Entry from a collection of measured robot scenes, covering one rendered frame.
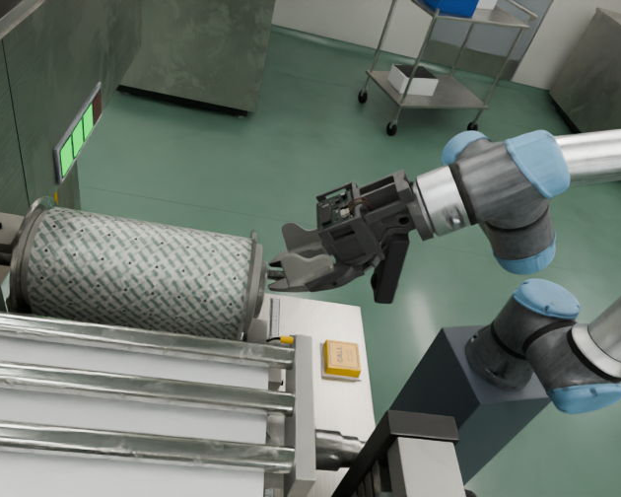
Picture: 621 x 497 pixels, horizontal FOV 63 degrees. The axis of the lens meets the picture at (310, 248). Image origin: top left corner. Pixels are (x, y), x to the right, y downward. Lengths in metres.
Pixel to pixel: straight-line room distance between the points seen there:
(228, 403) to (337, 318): 0.83
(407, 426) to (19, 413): 0.24
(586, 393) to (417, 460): 0.68
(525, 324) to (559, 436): 1.48
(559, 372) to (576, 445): 1.53
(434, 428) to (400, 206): 0.28
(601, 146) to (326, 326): 0.62
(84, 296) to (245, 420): 0.33
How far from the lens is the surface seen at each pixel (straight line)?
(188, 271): 0.60
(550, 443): 2.48
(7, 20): 0.75
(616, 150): 0.85
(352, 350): 1.06
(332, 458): 0.44
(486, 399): 1.16
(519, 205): 0.59
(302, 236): 0.65
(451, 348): 1.21
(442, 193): 0.57
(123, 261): 0.60
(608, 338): 0.99
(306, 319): 1.11
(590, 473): 2.52
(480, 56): 5.63
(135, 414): 0.34
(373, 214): 0.58
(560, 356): 1.03
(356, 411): 1.01
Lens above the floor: 1.73
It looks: 41 degrees down
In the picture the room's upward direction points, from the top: 18 degrees clockwise
